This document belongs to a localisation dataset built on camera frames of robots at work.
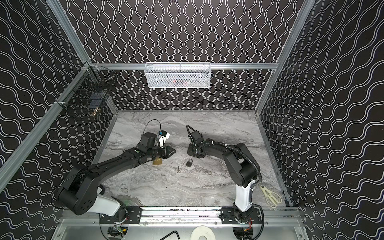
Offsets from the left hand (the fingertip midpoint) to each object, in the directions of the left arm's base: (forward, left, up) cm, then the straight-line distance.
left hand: (178, 151), depth 84 cm
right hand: (+6, -7, -12) cm, 15 cm away
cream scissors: (-19, -51, -14) cm, 56 cm away
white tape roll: (-35, -14, -13) cm, 40 cm away
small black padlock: (-1, -5, -13) cm, 14 cm away
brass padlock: (-1, +14, -11) cm, 18 cm away
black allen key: (-37, +1, -13) cm, 39 cm away
